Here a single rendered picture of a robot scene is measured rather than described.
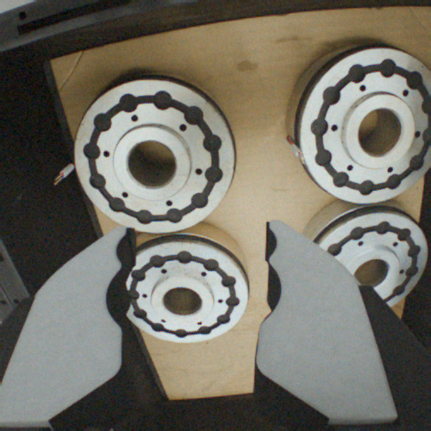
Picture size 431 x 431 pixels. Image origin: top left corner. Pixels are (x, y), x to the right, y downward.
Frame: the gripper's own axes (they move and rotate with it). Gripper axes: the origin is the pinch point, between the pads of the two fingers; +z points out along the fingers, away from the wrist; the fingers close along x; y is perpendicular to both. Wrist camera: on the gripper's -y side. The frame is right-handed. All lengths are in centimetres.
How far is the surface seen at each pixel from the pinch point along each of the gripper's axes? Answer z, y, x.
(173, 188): 8.4, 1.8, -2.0
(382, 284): 8.5, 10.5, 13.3
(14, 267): 2.1, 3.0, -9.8
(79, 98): 12.1, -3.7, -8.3
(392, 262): 8.4, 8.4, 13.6
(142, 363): 11.4, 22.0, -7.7
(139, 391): 8.4, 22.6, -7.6
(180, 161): 8.4, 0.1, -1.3
